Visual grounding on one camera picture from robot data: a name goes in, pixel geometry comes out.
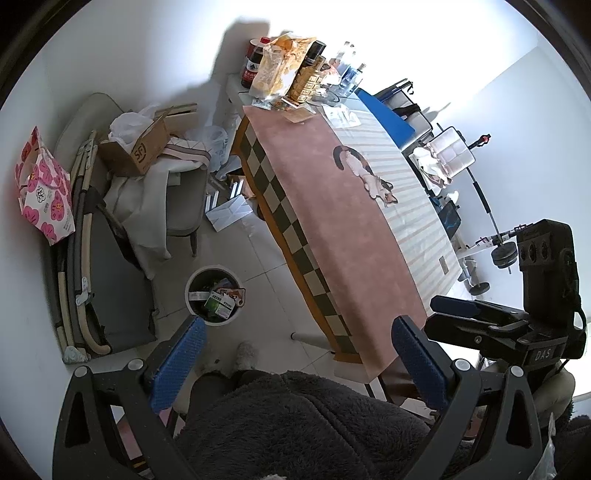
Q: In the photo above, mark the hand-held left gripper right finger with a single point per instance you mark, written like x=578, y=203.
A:
x=420, y=364

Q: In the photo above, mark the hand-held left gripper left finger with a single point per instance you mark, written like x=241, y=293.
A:
x=180, y=364

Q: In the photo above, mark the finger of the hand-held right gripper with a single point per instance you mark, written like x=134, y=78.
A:
x=452, y=305
x=461, y=331

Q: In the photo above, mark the white round waste bin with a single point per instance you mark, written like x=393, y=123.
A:
x=214, y=321

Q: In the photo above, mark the person's right hand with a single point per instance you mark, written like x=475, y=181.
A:
x=554, y=387

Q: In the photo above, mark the white fluffy slipper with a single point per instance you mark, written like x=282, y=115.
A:
x=245, y=355

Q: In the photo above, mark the green white box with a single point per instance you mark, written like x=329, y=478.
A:
x=220, y=304

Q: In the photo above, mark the cat print packet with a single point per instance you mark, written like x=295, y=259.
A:
x=235, y=295

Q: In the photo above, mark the blue bag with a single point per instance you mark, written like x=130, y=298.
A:
x=448, y=217

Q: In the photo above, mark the grey folding bed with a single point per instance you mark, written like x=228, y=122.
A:
x=120, y=295

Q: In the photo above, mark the white table leg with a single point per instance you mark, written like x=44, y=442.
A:
x=314, y=339

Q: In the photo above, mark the dark fluffy robe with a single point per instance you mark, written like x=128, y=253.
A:
x=300, y=429

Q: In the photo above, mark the white crumpled cloth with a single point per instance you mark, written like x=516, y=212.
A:
x=427, y=165

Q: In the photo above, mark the white tufted chair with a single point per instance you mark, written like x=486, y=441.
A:
x=450, y=150

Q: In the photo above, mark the pink cat print tablecloth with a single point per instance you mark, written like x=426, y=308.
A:
x=318, y=184

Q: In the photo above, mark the blue board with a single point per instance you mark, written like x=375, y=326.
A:
x=388, y=120

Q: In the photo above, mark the black white chair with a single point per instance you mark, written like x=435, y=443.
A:
x=404, y=101

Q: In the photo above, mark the pink floral paper bag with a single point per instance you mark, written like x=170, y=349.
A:
x=46, y=203

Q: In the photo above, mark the striped beige cloth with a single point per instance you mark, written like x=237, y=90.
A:
x=184, y=151

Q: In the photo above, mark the brown cardboard box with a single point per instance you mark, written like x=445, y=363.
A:
x=138, y=154

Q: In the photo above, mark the clear plastic wrapper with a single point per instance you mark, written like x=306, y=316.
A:
x=342, y=116

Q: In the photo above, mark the clear plastic bag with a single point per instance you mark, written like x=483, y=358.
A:
x=214, y=141

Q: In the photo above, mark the white plastic bag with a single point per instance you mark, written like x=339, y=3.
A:
x=127, y=124

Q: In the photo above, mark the flat cardboard piece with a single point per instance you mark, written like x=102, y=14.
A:
x=182, y=115

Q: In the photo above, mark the light grey chair back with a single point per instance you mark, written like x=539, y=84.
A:
x=87, y=115

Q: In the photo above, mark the gold patterned box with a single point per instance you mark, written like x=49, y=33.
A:
x=304, y=83

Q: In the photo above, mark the dark can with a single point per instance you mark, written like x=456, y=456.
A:
x=316, y=50

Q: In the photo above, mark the yellow snack bag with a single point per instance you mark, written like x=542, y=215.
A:
x=277, y=74

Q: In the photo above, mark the dark sauce bottle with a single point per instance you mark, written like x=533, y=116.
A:
x=254, y=69

